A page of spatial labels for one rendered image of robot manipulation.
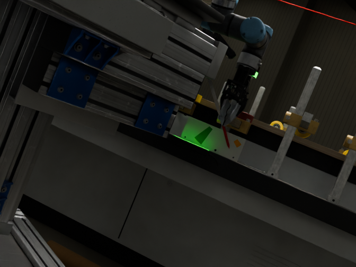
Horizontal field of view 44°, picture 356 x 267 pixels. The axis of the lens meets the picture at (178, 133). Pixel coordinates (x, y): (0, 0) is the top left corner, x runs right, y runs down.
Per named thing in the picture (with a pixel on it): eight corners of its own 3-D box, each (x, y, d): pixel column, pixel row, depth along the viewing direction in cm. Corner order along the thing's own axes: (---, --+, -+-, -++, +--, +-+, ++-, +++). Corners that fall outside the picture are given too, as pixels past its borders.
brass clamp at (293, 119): (314, 134, 173) (319, 122, 173) (282, 122, 177) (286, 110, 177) (313, 135, 179) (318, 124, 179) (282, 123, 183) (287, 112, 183)
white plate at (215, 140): (236, 162, 181) (246, 139, 180) (179, 138, 187) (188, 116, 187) (236, 162, 181) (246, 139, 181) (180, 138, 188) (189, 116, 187)
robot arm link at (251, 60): (242, 55, 156) (264, 63, 154) (237, 67, 156) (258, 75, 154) (239, 50, 148) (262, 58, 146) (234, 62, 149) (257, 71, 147)
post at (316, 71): (275, 179, 178) (322, 68, 175) (266, 176, 178) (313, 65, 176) (275, 179, 181) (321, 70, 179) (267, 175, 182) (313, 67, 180)
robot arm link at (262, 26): (225, 32, 138) (231, 42, 149) (258, 43, 135) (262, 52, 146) (234, 8, 138) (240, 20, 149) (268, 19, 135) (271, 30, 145)
